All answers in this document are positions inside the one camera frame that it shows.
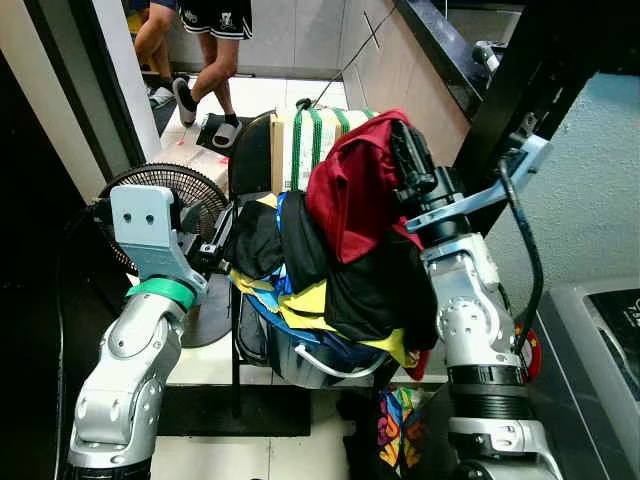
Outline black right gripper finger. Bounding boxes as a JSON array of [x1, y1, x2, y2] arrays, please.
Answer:
[[412, 126, 439, 191], [391, 120, 417, 187]]

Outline red garment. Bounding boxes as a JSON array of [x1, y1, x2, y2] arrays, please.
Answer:
[[304, 109, 427, 265]]

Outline grey top-load washing machine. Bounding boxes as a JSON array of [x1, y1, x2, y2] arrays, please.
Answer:
[[528, 278, 640, 480]]

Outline black standing fan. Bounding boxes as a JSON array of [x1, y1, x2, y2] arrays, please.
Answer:
[[95, 162, 235, 351]]

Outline dark navy garment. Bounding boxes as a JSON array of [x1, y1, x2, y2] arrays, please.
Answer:
[[222, 192, 333, 297]]

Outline beige cabinet with dark counter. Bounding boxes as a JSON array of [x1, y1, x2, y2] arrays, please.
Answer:
[[338, 0, 501, 169]]

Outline black chair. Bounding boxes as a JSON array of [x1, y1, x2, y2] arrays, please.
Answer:
[[227, 111, 277, 416]]

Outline black garment with yellow trim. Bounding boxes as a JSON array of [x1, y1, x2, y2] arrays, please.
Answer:
[[322, 235, 439, 349]]

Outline blue laundry basket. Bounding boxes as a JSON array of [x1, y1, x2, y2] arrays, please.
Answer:
[[236, 290, 401, 391]]

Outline black floor mat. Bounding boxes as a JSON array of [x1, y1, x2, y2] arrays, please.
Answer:
[[152, 384, 313, 438]]

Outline person in black shorts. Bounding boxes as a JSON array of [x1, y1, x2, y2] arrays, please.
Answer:
[[172, 0, 255, 151]]

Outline round red sticker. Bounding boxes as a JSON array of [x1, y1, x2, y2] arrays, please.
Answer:
[[513, 324, 543, 383]]

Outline person in blue shorts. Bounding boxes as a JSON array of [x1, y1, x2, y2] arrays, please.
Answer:
[[132, 0, 183, 109]]

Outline multicoloured patterned cloth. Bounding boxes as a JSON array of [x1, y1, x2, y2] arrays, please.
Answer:
[[376, 386, 429, 473]]

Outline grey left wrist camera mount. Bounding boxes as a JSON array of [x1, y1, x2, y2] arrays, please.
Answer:
[[109, 183, 211, 303]]

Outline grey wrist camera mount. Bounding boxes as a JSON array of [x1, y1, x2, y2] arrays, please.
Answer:
[[109, 183, 211, 303], [404, 134, 552, 234]]

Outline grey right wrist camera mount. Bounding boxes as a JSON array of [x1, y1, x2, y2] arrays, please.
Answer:
[[404, 134, 552, 234]]

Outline cardboard box with green straps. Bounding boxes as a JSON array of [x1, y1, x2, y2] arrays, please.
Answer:
[[269, 103, 379, 193]]

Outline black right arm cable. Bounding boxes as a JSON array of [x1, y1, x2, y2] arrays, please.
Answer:
[[496, 160, 547, 353]]

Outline black door frame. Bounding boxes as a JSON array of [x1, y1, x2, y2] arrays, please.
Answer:
[[452, 0, 640, 239]]

